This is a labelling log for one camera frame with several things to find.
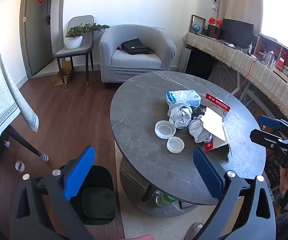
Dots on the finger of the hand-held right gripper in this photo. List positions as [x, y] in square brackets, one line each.
[268, 121]
[264, 137]

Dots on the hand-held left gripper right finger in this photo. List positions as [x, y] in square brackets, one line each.
[206, 172]

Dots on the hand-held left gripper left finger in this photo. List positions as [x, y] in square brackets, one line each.
[80, 172]

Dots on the black trash bin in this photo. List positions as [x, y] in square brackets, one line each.
[99, 180]

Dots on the white plastic lid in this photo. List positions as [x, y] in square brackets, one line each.
[175, 145]
[165, 130]

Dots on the small paper ball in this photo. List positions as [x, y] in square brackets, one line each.
[197, 131]

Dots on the red white cardboard box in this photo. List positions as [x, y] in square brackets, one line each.
[214, 125]

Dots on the large paper ball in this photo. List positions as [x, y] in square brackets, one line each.
[181, 117]

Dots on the black snack packet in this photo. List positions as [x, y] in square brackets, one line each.
[201, 110]

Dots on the blue white tissue packet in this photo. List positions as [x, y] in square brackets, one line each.
[181, 97]

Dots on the person's left hand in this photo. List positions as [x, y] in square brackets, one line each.
[140, 237]

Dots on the beige fringed desk cloth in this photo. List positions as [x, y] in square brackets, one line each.
[266, 77]

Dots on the clear bottle green label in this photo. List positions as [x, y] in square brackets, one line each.
[165, 200]

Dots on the grey slipper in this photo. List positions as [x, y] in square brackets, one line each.
[194, 231]

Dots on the tape roll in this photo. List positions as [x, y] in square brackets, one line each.
[16, 166]

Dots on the wooden bookshelf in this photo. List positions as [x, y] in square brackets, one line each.
[281, 55]

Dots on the round grey marble table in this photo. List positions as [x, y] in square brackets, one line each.
[144, 100]

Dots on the black monitor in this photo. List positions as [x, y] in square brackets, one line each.
[236, 31]

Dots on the white computer tower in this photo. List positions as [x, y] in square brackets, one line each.
[184, 60]

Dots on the brown wooden speaker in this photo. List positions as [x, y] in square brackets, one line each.
[213, 31]

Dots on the brown cardboard box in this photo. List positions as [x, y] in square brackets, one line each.
[66, 67]

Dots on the small red flags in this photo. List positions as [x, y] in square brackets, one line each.
[212, 20]

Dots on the small blue globe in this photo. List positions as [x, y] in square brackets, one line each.
[196, 28]

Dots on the grey dining chair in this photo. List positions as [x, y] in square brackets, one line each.
[74, 52]

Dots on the beige curtain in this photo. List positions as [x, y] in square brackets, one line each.
[241, 0]

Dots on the grey armchair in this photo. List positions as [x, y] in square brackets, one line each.
[134, 60]

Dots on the potted plant in white pot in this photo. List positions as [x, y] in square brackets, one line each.
[73, 42]

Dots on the pink cloth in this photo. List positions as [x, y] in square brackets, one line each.
[119, 47]

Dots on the black bag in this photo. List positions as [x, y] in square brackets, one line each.
[135, 47]

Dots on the grey door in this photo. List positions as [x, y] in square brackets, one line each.
[33, 30]

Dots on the wooden picture frame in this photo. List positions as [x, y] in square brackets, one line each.
[202, 23]

